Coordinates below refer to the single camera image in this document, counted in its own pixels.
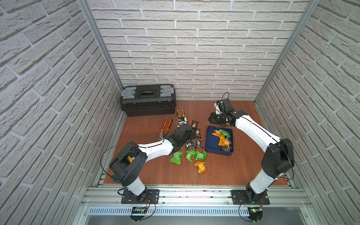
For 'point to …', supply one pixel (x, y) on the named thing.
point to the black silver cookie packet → (189, 144)
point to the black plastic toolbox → (148, 100)
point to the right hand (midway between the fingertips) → (212, 119)
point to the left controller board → (138, 213)
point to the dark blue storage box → (212, 141)
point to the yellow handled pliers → (183, 115)
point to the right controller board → (255, 213)
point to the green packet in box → (224, 132)
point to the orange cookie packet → (201, 167)
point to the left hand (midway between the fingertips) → (195, 128)
